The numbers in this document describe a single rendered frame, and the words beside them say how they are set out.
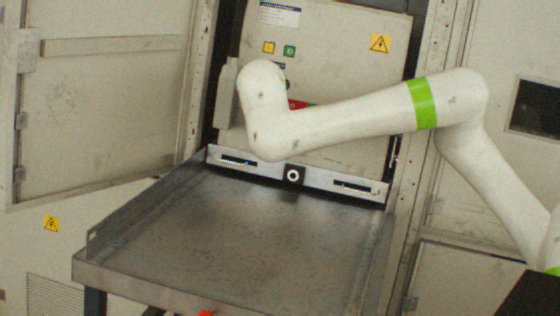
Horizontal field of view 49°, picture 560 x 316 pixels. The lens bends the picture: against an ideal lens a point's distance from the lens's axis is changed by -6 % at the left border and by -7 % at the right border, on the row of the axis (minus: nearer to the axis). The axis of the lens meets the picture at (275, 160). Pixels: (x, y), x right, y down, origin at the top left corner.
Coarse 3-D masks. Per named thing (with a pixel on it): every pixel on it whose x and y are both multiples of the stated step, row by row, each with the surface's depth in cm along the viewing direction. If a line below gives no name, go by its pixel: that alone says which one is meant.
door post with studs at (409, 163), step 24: (432, 0) 163; (432, 24) 165; (432, 48) 166; (432, 72) 167; (408, 144) 174; (408, 168) 176; (408, 192) 177; (408, 216) 179; (384, 288) 186; (384, 312) 188
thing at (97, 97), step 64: (64, 0) 142; (128, 0) 158; (192, 0) 177; (64, 64) 148; (128, 64) 165; (192, 64) 182; (0, 128) 138; (64, 128) 154; (128, 128) 172; (0, 192) 142; (64, 192) 156
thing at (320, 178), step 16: (208, 144) 192; (208, 160) 193; (240, 160) 190; (256, 160) 189; (288, 160) 188; (272, 176) 189; (304, 176) 187; (320, 176) 186; (336, 176) 185; (352, 176) 183; (352, 192) 185; (384, 192) 182
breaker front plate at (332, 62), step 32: (256, 0) 178; (288, 0) 176; (256, 32) 181; (288, 32) 178; (320, 32) 176; (352, 32) 174; (384, 32) 172; (288, 64) 181; (320, 64) 179; (352, 64) 176; (384, 64) 174; (288, 96) 183; (320, 96) 181; (352, 96) 179; (320, 160) 186; (352, 160) 183
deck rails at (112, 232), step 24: (192, 168) 183; (144, 192) 151; (168, 192) 168; (120, 216) 140; (144, 216) 153; (384, 216) 159; (96, 240) 130; (120, 240) 138; (96, 264) 127; (360, 264) 146; (360, 288) 135; (360, 312) 125
